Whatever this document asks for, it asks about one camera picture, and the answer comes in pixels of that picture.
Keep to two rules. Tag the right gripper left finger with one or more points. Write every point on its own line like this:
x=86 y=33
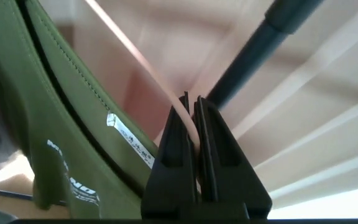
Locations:
x=169 y=186

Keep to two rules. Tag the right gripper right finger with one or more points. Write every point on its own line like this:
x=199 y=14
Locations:
x=235 y=183

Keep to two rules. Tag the pink clothes hanger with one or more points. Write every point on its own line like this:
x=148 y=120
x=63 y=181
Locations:
x=141 y=59

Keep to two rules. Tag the green garment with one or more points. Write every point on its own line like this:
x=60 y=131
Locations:
x=42 y=124

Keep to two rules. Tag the black clothes rack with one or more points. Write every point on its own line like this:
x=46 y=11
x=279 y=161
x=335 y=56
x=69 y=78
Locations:
x=253 y=53

